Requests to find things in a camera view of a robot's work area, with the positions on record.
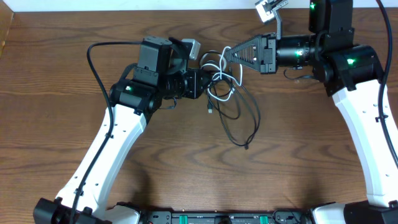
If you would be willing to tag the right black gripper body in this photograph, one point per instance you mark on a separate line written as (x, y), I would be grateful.
(268, 53)

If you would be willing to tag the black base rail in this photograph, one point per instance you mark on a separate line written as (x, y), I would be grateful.
(281, 216)

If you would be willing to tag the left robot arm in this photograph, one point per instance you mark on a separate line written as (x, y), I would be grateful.
(161, 73)

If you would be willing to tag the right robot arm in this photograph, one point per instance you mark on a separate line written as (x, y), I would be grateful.
(356, 81)

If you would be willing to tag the cardboard box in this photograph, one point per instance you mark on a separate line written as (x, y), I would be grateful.
(6, 19)

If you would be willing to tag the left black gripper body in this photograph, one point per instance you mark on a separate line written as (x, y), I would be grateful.
(196, 83)

